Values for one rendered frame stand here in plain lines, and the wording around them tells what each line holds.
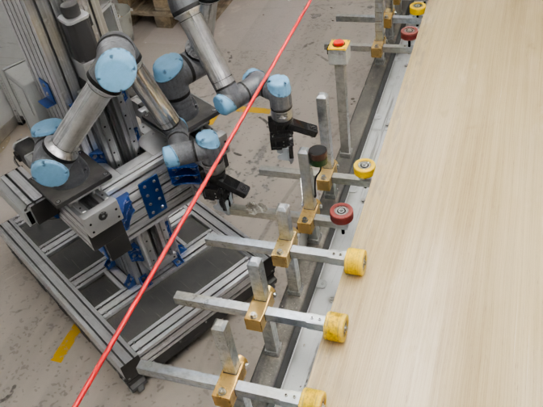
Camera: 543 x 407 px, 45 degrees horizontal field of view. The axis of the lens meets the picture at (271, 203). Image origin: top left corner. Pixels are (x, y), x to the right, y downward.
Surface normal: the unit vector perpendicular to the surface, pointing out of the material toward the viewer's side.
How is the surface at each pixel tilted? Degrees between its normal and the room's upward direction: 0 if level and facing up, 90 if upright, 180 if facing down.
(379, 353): 0
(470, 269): 0
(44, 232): 0
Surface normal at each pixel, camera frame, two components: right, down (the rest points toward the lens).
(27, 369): -0.13, -0.74
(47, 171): 0.11, 0.73
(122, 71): 0.27, 0.54
